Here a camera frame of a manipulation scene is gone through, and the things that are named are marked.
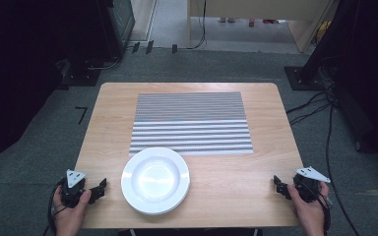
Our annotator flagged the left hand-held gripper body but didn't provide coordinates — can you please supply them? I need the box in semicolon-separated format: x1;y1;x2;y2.
59;169;92;208

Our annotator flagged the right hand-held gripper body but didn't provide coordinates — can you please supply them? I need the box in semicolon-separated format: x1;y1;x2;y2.
291;166;332;203

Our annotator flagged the person's right hand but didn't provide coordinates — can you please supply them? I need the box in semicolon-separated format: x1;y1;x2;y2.
286;181;330;236

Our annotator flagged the person's left hand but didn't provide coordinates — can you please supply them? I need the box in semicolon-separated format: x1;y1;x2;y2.
52;188;93;236

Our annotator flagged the white plate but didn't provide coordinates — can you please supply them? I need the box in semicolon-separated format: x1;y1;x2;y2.
120;147;191;216

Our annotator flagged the grey striped placemat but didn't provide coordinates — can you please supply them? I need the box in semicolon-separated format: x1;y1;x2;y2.
128;91;254;156

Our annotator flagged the black stand with flat base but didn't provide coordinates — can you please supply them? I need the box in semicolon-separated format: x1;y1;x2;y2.
283;0;352;91

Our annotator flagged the black stand with square base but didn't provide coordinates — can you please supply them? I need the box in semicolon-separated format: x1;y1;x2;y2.
58;0;126;89

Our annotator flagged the yellow object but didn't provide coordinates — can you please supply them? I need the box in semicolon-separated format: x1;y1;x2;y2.
315;20;333;43

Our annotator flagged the dark glass cabinet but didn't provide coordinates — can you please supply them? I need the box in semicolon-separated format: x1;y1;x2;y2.
106;0;136;55

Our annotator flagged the long black floor cable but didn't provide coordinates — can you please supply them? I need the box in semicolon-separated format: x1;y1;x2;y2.
324;102;362;236

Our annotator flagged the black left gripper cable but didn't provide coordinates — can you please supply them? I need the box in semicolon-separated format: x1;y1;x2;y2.
42;181;66;236

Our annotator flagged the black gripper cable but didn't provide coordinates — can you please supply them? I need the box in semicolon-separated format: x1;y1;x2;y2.
299;183;333;236
42;181;66;236

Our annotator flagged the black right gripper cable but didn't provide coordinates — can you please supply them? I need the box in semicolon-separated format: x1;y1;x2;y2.
299;183;333;236

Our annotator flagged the black hanging cable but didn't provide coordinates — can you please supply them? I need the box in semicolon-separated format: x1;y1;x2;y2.
186;0;209;51

